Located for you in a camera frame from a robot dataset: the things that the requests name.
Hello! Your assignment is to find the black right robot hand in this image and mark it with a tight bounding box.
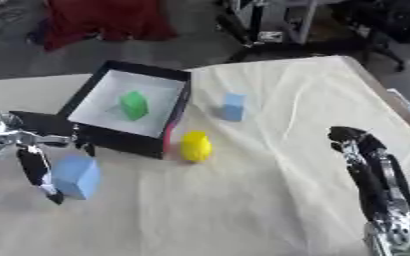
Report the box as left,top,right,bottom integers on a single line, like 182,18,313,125
325,125,410,222

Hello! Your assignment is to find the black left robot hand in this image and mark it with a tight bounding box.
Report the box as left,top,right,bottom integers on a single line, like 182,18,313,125
5,110,99,206

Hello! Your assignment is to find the black box with white inside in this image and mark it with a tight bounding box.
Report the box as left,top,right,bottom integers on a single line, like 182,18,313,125
56,59,195,160

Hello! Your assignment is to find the large light blue block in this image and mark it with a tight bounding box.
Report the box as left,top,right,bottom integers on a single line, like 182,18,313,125
49,155,104,201

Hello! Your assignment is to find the green block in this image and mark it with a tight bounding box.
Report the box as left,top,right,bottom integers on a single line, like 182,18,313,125
117,90,151,122

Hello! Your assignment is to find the black office chair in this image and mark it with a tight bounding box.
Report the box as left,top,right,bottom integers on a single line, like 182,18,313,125
327,0,410,73

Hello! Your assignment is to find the small light blue block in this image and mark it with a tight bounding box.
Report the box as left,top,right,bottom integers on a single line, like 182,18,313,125
217,92,247,122

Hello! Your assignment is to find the red cloth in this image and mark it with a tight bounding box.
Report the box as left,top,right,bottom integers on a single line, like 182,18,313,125
40,0,181,52

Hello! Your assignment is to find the yellow toy lemon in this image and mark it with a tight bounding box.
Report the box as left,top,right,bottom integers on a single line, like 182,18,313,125
178,130,214,164

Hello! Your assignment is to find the white cart frame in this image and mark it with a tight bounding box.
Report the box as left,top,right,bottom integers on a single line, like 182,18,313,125
234,0,333,46

